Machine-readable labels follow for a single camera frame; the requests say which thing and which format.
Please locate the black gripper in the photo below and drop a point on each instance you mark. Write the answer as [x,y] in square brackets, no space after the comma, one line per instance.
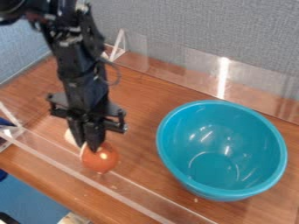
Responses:
[85,106]

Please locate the brown toy mushroom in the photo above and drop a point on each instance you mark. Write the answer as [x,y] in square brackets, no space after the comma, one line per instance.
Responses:
[101,161]

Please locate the blue plastic bowl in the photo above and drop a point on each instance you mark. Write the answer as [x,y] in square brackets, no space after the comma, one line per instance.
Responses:
[222,149]

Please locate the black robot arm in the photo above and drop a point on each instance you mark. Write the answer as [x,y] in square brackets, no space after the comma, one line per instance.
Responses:
[66,23]

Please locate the clear acrylic front barrier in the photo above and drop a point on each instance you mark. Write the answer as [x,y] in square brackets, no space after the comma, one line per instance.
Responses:
[113,184]

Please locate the clear acrylic barrier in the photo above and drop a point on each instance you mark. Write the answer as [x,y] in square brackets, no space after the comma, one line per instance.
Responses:
[113,184]
[265,90]

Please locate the clear acrylic back barrier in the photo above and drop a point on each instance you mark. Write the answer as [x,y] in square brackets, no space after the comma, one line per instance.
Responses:
[265,90]

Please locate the clear acrylic corner bracket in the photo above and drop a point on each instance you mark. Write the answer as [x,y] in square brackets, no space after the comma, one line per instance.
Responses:
[114,51]

